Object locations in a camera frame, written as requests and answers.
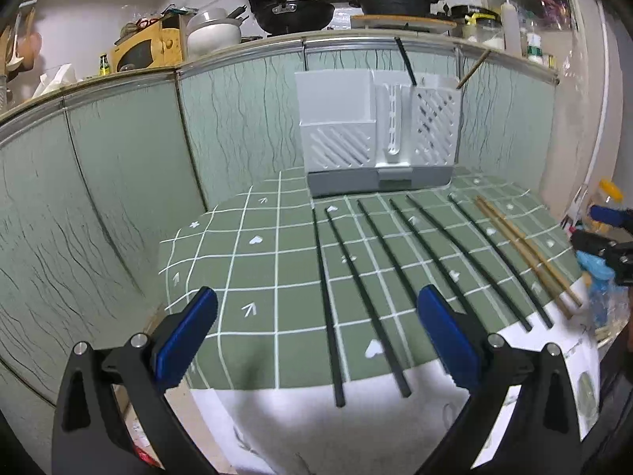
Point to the black frying pan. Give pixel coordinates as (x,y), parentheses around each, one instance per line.
(294,15)

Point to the white squeeze bottle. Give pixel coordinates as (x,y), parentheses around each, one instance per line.
(511,29)

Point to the yellow microwave oven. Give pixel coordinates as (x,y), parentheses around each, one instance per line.
(148,47)

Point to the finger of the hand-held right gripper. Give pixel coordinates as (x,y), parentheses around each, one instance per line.
(601,247)
(606,213)

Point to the wooden cutting board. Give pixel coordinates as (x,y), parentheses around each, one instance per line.
(403,23)

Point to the blue plastic item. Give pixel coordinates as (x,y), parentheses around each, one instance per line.
(596,264)

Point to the white and grey utensil holder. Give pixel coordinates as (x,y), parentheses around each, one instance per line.
(376,133)

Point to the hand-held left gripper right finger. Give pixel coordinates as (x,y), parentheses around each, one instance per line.
(447,341)

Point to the white cooking pot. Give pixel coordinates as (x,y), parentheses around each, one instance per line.
(212,34)

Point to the green checked tablecloth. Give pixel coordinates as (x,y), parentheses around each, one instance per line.
(277,267)

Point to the white pipe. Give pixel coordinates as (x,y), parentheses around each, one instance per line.
(601,109)

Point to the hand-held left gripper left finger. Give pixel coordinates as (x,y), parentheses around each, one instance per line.
(185,341)

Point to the hanging wooden ladle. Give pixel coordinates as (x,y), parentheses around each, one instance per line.
(29,49)

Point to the glass container with yellow lid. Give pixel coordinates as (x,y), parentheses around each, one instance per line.
(482,29)

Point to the black cast iron pot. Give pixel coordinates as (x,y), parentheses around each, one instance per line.
(395,2)

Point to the small bottle with green label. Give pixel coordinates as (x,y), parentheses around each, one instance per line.
(535,52)

